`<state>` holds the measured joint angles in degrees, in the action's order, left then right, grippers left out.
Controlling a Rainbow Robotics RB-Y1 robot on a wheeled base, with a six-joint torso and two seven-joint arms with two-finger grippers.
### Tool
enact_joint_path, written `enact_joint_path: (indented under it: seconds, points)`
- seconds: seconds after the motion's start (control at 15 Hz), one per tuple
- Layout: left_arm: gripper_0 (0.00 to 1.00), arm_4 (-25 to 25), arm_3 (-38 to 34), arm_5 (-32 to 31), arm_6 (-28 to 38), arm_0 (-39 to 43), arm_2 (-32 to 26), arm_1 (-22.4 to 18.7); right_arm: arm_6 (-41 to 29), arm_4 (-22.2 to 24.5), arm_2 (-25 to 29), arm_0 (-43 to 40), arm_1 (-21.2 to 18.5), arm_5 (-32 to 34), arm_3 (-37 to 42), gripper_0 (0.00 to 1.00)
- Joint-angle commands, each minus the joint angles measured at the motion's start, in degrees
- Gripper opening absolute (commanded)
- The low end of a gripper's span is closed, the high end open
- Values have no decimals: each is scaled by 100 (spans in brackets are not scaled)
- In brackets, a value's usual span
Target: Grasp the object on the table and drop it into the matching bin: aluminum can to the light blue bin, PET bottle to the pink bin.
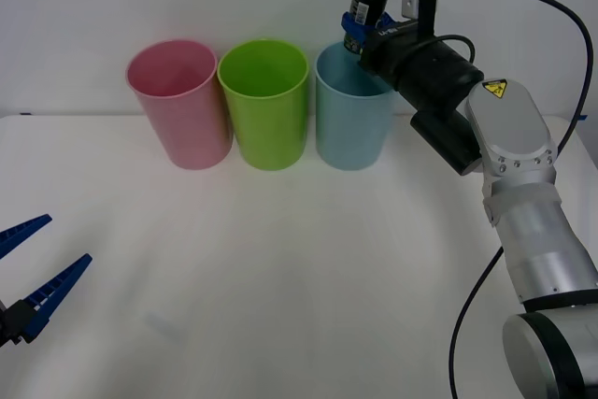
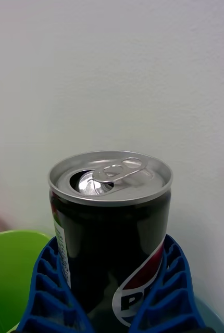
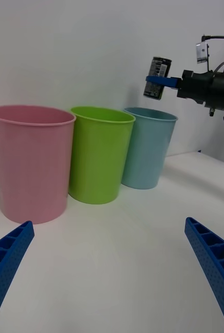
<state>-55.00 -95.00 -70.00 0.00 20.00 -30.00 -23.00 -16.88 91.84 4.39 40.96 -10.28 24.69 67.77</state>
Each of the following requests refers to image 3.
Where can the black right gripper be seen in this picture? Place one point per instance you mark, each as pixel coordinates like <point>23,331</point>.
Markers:
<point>198,86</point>

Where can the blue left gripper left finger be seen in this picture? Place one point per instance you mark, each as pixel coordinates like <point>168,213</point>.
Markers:
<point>7,265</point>

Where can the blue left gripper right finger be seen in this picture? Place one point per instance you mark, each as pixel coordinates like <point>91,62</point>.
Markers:
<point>216,265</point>

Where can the black drink can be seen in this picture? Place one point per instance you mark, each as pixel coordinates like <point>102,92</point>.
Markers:
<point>159,67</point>

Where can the pale blue plastic bin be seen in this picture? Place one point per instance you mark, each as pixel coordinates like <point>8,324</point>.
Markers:
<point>146,151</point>

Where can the pink plastic bin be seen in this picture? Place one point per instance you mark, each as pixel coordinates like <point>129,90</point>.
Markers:
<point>31,166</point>

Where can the green plastic bin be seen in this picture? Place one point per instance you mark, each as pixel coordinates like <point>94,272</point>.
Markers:
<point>99,161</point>

